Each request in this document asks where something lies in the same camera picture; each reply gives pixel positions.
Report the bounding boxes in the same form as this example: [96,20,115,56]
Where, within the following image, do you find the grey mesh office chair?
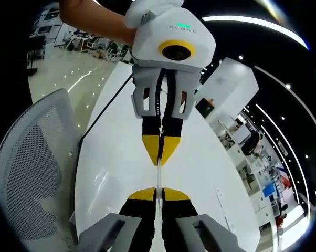
[0,88,83,252]

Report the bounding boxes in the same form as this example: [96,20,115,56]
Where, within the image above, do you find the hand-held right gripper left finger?
[75,187,158,252]

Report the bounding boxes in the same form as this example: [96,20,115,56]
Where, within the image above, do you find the black cable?
[77,72,134,149]

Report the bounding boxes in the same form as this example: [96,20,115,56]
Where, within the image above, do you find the black low cabinet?
[195,98,216,119]

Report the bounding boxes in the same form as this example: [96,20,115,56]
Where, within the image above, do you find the clear food packaging bag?
[150,156,166,252]

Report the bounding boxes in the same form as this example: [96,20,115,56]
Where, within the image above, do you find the blue box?
[262,183,276,198]

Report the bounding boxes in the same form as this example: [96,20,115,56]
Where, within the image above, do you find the white square pillar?
[194,56,260,127]

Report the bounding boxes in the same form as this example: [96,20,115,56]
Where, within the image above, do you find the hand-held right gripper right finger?
[161,187,244,252]

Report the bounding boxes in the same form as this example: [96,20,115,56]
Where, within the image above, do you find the thin strip on table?
[213,185,236,233]

